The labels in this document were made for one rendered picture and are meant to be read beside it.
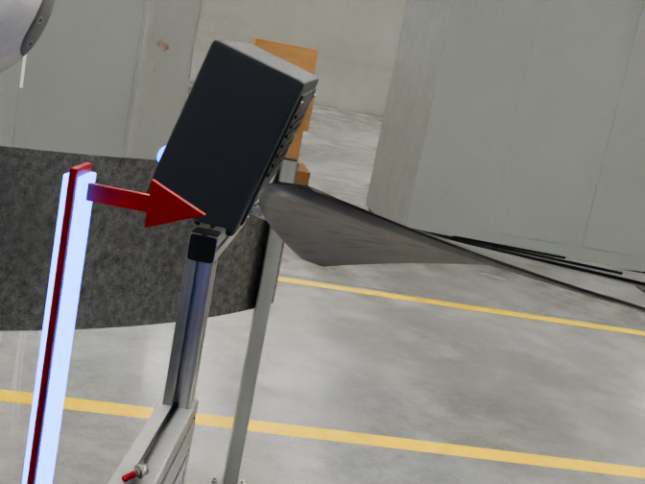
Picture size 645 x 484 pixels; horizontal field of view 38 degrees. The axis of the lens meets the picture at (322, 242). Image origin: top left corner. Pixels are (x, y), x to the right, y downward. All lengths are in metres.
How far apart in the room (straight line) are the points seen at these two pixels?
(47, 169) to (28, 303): 0.30
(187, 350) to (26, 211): 1.09
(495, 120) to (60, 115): 2.91
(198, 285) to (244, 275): 1.45
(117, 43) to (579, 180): 3.29
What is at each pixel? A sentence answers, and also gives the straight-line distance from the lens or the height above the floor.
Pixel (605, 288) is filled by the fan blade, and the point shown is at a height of 1.19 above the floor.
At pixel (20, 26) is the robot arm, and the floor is 1.24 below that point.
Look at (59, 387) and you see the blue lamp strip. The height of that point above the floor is 1.08.
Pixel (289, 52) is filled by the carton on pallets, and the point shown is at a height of 1.16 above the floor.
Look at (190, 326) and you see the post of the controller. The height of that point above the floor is 0.95.
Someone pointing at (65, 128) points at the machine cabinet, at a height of 0.44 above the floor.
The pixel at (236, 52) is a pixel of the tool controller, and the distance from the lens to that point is 1.02.
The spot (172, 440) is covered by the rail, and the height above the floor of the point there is 0.86.
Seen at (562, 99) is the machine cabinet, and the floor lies 1.23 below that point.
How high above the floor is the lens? 1.27
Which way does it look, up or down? 12 degrees down
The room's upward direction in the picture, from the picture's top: 11 degrees clockwise
